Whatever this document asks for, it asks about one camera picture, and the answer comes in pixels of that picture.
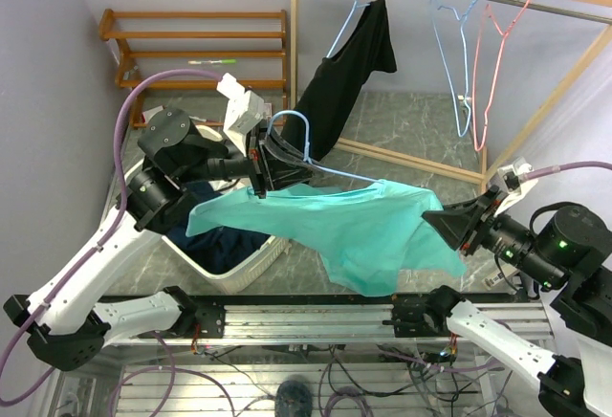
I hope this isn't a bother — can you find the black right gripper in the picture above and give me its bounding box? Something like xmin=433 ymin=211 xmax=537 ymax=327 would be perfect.
xmin=422 ymin=184 xmax=565 ymax=288

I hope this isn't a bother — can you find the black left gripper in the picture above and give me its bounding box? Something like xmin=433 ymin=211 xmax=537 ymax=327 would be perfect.
xmin=176 ymin=117 xmax=323 ymax=198

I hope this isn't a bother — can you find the blue hanger of teal shirt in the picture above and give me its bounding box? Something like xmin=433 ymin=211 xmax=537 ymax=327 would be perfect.
xmin=267 ymin=110 xmax=379 ymax=183

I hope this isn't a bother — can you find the black t shirt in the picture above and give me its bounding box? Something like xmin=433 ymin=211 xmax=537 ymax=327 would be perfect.
xmin=280 ymin=0 xmax=397 ymax=161

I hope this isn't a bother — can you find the teal t shirt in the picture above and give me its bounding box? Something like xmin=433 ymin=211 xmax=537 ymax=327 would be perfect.
xmin=186 ymin=180 xmax=467 ymax=296

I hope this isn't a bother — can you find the blue hanger of black shirt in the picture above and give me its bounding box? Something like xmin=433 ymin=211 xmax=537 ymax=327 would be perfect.
xmin=325 ymin=0 xmax=368 ymax=58

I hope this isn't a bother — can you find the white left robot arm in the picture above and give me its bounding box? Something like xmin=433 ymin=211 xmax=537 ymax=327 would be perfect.
xmin=4 ymin=108 xmax=313 ymax=371

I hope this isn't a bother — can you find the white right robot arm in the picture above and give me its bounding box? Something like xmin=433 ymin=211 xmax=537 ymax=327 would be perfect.
xmin=386 ymin=187 xmax=611 ymax=416

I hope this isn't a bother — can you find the red white small box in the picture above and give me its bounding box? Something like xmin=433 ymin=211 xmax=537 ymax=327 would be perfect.
xmin=263 ymin=102 xmax=273 ymax=121

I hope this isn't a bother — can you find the pink white pen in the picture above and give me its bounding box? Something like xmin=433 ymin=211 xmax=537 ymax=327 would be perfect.
xmin=190 ymin=116 xmax=223 ymax=126

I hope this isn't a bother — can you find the navy blue garment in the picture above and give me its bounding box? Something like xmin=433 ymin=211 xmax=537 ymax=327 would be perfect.
xmin=166 ymin=180 xmax=269 ymax=274

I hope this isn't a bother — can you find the brown wooden shoe rack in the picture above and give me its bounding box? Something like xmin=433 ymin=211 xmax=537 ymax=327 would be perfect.
xmin=98 ymin=9 xmax=291 ymax=105

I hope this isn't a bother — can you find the green white pen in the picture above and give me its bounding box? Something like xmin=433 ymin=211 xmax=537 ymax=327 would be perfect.
xmin=187 ymin=58 xmax=237 ymax=65

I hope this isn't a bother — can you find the cream plastic laundry basket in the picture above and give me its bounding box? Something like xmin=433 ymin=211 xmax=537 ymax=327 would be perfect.
xmin=114 ymin=158 xmax=293 ymax=295

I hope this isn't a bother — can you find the wooden clothes rack frame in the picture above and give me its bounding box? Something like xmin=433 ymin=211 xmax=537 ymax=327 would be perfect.
xmin=295 ymin=0 xmax=611 ymax=160

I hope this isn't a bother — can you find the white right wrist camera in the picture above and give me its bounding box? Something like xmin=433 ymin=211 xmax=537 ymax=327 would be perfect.
xmin=494 ymin=157 xmax=537 ymax=216

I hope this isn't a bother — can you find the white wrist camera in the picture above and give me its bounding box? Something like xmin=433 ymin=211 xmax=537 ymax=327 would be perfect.
xmin=494 ymin=157 xmax=537 ymax=216
xmin=216 ymin=73 xmax=265 ymax=146

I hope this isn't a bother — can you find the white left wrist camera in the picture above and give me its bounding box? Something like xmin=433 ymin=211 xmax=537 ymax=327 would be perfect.
xmin=216 ymin=73 xmax=265 ymax=146

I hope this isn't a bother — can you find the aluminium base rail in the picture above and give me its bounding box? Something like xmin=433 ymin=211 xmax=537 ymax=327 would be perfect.
xmin=95 ymin=295 xmax=551 ymax=346

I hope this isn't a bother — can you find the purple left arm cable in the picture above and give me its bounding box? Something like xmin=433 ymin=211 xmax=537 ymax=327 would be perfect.
xmin=0 ymin=68 xmax=226 ymax=406

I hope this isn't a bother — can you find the pink wire hanger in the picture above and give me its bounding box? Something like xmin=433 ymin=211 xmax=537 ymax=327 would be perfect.
xmin=471 ymin=0 xmax=536 ymax=152

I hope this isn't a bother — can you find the empty blue wire hanger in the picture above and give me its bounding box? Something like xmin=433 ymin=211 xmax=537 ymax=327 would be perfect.
xmin=427 ymin=0 xmax=480 ymax=138

